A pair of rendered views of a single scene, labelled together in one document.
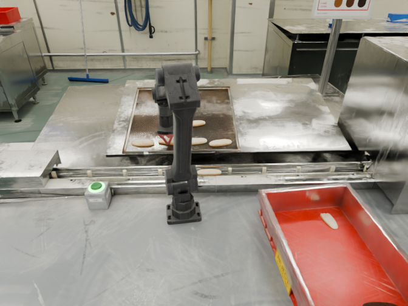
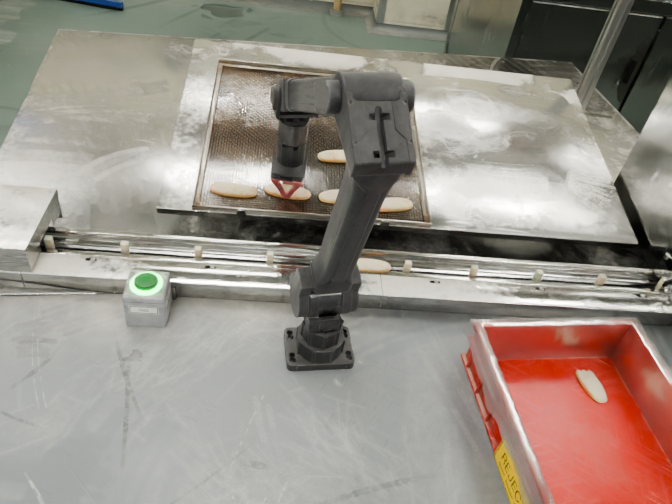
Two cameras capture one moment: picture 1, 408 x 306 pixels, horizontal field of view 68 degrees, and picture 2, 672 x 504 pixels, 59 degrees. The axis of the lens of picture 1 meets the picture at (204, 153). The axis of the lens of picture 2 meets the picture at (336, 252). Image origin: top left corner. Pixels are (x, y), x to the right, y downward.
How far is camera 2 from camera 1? 19 cm
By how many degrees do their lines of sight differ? 10
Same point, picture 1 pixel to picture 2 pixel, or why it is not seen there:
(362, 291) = not seen: outside the picture
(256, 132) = (461, 187)
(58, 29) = not seen: outside the picture
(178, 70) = (375, 90)
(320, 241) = (576, 426)
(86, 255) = (130, 426)
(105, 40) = not seen: outside the picture
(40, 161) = (23, 213)
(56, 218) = (59, 339)
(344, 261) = (617, 470)
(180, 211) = (315, 348)
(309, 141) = (561, 217)
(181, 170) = (334, 278)
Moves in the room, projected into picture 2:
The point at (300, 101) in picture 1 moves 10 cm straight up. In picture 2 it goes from (546, 128) to (561, 93)
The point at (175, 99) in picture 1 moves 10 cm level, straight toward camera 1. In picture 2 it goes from (365, 157) to (379, 213)
